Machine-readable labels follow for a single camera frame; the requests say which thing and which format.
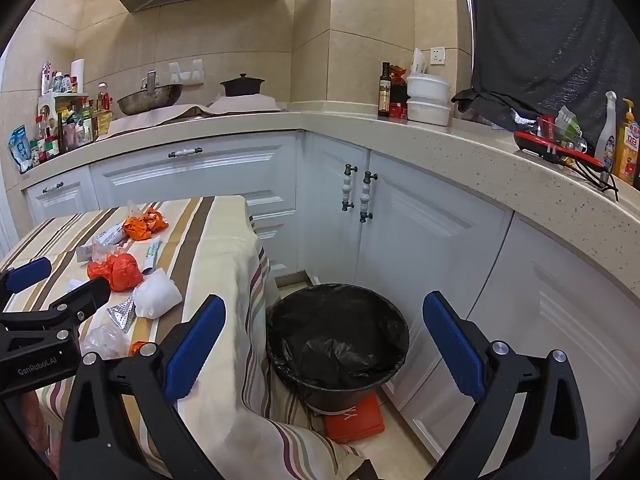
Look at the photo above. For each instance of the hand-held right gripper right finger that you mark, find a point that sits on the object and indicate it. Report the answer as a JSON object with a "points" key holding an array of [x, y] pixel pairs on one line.
{"points": [[452, 345]]}

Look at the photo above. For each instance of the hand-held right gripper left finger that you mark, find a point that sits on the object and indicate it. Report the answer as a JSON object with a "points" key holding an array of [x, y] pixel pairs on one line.
{"points": [[195, 350]]}

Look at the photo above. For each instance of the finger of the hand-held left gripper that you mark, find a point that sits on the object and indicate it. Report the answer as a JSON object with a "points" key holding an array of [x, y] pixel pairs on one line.
{"points": [[85, 295], [27, 275]]}

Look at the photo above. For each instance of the long white blue wrapper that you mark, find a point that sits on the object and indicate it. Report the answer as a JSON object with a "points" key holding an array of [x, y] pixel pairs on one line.
{"points": [[107, 235]]}

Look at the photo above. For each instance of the green white wrapper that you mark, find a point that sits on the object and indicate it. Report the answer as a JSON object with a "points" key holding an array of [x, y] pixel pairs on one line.
{"points": [[151, 255]]}

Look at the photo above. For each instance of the black trash bin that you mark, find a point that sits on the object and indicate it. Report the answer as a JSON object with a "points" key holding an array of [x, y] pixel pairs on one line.
{"points": [[340, 340]]}

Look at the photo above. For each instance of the striped tablecloth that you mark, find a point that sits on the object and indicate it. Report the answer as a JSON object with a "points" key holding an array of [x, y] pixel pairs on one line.
{"points": [[225, 360]]}

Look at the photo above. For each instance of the crumpled orange plastic bag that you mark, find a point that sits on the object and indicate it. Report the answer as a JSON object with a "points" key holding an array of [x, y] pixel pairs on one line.
{"points": [[145, 225], [117, 270]]}

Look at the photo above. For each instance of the silver foil blister pack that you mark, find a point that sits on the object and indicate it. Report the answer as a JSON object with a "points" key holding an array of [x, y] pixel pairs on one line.
{"points": [[122, 312]]}

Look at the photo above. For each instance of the clear plastic bag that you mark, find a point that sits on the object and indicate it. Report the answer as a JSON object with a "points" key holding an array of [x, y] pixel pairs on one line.
{"points": [[105, 340]]}

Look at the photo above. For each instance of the small orange plastic scrap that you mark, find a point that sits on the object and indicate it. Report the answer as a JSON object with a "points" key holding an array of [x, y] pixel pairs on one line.
{"points": [[142, 347]]}

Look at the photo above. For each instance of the white plastic bag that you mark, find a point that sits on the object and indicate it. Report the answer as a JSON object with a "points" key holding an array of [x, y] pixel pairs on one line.
{"points": [[156, 294]]}

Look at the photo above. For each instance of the orange plastic box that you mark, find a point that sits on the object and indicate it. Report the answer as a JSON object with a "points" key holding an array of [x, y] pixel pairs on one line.
{"points": [[355, 422]]}

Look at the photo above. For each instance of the blue white pouch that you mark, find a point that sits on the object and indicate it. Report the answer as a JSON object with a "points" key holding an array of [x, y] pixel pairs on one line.
{"points": [[20, 149]]}

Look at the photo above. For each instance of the group of condiment bottles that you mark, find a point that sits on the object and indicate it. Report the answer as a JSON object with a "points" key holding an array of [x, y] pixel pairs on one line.
{"points": [[75, 120]]}

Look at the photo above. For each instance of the pale cloth over stove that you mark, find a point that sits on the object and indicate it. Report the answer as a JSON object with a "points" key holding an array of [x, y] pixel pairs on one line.
{"points": [[150, 117]]}

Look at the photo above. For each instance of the steel wok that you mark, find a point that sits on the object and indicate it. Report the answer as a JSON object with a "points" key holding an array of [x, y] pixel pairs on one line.
{"points": [[150, 100]]}

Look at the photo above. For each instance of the paper towel roll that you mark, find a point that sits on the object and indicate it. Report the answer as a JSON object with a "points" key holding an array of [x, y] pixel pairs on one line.
{"points": [[76, 75]]}

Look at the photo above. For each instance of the red black tray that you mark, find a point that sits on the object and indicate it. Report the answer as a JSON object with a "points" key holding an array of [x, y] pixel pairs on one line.
{"points": [[550, 149]]}

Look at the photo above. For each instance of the white lidded bowl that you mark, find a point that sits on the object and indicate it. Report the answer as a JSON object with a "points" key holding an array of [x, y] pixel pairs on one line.
{"points": [[427, 85], [429, 112]]}

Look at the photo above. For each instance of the green white packets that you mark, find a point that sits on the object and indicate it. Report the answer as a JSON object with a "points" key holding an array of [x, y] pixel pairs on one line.
{"points": [[567, 125]]}

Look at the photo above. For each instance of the red food packages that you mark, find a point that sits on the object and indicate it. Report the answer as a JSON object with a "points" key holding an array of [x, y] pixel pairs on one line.
{"points": [[398, 95]]}

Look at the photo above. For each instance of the white spray bottle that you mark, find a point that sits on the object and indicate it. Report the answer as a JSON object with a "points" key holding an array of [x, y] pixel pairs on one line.
{"points": [[606, 135]]}

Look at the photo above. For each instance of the dark oil bottle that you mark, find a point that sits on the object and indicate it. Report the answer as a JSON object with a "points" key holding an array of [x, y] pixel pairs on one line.
{"points": [[384, 92]]}

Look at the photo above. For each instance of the black cooking pot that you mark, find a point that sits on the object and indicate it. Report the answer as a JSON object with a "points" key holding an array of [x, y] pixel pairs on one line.
{"points": [[242, 86]]}

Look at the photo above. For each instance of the yellow dish soap bottle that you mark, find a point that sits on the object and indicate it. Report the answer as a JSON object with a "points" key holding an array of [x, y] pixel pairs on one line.
{"points": [[629, 145]]}

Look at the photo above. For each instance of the white paper packet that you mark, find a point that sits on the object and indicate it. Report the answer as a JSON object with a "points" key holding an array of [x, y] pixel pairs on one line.
{"points": [[417, 62]]}

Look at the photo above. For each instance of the dark grey cloth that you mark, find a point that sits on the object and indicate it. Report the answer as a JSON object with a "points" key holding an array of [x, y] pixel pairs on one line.
{"points": [[550, 35]]}

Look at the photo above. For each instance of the white wall socket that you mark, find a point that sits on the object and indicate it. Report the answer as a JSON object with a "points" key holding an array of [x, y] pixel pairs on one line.
{"points": [[437, 55]]}

